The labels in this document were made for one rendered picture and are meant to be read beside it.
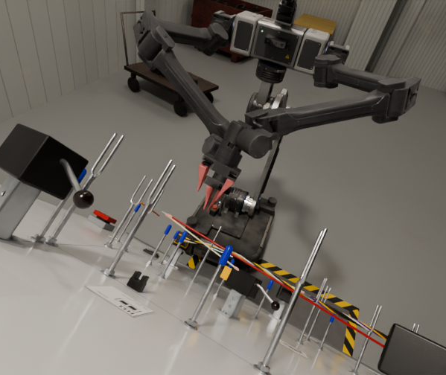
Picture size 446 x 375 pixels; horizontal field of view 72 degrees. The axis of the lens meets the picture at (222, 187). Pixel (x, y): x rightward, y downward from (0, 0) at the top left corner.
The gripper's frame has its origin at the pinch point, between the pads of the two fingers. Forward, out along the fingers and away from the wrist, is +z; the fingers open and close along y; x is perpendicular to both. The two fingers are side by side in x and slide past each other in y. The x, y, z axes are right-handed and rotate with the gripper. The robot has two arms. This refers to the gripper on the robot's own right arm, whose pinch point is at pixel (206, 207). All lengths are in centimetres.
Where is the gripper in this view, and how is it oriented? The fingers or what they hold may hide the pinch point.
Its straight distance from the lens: 97.4
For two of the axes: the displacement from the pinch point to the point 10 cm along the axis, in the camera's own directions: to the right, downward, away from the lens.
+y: 8.9, 4.4, -0.7
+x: 0.4, 0.6, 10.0
